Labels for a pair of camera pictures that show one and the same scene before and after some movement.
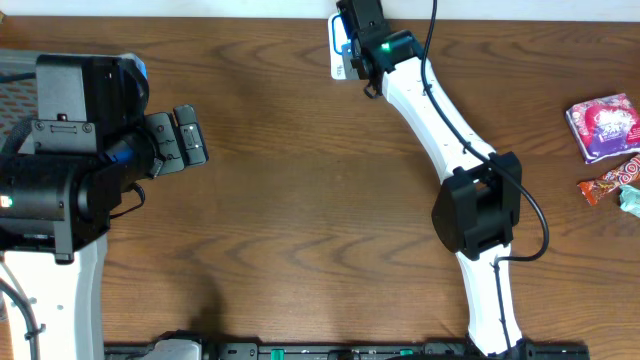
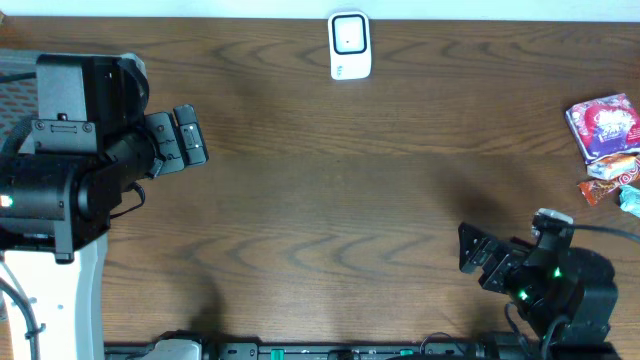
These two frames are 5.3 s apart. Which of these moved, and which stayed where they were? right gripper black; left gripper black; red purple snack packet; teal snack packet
Moved: right gripper black
Stayed: red purple snack packet; teal snack packet; left gripper black
